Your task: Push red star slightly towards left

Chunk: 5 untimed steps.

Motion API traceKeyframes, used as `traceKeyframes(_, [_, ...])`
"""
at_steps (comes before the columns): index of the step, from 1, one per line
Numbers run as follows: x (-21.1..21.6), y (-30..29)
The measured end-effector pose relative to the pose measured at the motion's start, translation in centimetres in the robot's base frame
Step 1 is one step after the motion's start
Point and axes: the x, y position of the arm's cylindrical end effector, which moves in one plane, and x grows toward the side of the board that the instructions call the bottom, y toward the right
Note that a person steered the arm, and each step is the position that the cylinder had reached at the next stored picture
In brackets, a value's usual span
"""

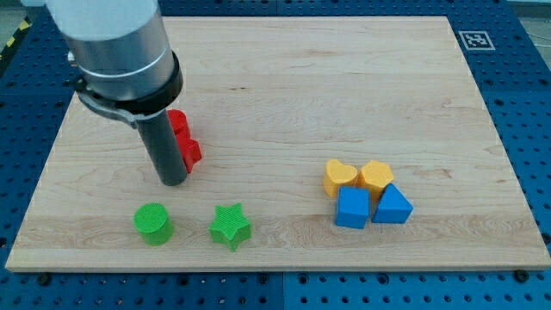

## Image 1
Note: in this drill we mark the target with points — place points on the green star block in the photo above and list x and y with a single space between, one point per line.
230 227

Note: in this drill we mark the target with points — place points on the green cylinder block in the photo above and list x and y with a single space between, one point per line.
153 224

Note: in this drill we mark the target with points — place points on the yellow heart block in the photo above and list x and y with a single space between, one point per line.
337 175

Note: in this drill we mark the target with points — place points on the blue triangle block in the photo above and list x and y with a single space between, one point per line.
393 207

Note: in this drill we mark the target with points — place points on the white fiducial marker tag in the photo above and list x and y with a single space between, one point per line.
476 40

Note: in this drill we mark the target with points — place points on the red cylinder block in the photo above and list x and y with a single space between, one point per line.
179 123

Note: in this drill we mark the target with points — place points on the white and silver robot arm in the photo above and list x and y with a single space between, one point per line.
128 71

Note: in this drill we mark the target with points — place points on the blue cube block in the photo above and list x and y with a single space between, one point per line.
352 207

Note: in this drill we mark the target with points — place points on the yellow black hazard tape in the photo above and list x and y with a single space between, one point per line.
15 40

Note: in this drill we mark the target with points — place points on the black flange with grey bracket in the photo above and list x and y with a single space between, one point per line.
132 111

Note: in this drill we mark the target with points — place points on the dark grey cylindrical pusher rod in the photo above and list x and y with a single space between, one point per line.
160 142

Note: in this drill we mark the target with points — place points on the red star block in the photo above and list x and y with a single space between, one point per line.
190 151

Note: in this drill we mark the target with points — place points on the yellow hexagon block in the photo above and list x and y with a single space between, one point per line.
375 176

